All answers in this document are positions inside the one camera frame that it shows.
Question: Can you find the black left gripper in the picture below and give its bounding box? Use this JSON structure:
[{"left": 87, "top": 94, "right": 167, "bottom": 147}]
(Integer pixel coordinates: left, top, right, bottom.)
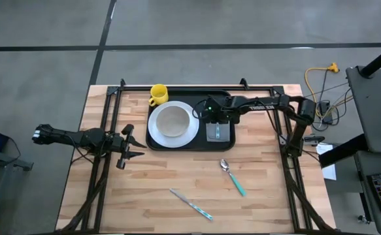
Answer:
[{"left": 108, "top": 123, "right": 148, "bottom": 170}]

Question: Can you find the grey napkin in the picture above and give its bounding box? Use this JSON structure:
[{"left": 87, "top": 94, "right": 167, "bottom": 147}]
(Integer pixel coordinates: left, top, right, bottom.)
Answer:
[{"left": 205, "top": 120, "right": 231, "bottom": 143}]

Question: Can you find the white round plate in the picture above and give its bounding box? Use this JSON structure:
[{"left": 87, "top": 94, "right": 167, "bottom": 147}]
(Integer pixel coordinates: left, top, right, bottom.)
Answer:
[{"left": 147, "top": 100, "right": 201, "bottom": 149}]

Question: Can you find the beige bowl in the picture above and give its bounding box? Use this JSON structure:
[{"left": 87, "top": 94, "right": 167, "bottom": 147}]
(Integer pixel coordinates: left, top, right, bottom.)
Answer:
[{"left": 155, "top": 105, "right": 191, "bottom": 138}]

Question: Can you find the spoon with green handle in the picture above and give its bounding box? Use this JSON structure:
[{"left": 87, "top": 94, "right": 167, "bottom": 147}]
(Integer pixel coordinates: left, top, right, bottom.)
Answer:
[{"left": 220, "top": 159, "right": 248, "bottom": 198}]

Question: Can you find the knife with patterned handle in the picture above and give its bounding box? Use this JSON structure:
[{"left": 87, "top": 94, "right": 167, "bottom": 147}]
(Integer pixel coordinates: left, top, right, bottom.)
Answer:
[{"left": 169, "top": 188, "right": 214, "bottom": 222}]

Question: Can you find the black serving tray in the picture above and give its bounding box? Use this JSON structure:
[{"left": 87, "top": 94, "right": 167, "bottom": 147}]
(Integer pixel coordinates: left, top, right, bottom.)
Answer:
[{"left": 145, "top": 88, "right": 237, "bottom": 152}]

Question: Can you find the yellow mug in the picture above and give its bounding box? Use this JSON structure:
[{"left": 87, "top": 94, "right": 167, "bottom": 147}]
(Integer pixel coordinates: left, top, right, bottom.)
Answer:
[{"left": 148, "top": 84, "right": 170, "bottom": 108}]

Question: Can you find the black power adapter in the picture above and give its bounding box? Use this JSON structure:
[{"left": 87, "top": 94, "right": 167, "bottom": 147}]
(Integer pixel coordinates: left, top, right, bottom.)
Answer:
[{"left": 317, "top": 100, "right": 334, "bottom": 125}]

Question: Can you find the grey metal stand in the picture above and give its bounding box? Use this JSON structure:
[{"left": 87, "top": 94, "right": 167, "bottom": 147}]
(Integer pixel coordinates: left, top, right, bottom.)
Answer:
[{"left": 0, "top": 146, "right": 34, "bottom": 235}]

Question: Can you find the white paper sheet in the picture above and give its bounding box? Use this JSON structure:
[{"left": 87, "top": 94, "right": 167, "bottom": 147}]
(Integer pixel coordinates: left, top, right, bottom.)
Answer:
[{"left": 314, "top": 143, "right": 338, "bottom": 181}]

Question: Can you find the black diagonal beam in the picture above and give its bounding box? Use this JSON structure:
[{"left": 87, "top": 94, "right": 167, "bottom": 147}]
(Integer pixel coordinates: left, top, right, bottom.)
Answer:
[{"left": 318, "top": 133, "right": 369, "bottom": 169}]

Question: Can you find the dark grey desk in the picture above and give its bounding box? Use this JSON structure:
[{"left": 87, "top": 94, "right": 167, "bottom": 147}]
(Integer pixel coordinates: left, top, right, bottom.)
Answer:
[{"left": 353, "top": 150, "right": 381, "bottom": 235}]

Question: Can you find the black pole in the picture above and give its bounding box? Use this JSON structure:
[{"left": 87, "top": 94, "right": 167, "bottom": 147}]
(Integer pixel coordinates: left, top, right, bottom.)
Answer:
[{"left": 359, "top": 39, "right": 381, "bottom": 79}]

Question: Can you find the black metal table frame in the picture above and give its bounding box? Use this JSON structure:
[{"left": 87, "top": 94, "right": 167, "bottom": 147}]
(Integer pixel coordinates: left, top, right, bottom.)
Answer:
[{"left": 58, "top": 77, "right": 337, "bottom": 234}]

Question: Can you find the black floor cable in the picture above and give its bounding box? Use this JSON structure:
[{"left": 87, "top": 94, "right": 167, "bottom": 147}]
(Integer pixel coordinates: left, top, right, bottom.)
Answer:
[{"left": 303, "top": 69, "right": 355, "bottom": 132}]

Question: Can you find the yellow extension cable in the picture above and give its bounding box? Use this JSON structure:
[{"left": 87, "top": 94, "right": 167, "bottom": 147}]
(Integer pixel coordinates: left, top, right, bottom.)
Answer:
[{"left": 304, "top": 61, "right": 340, "bottom": 114}]

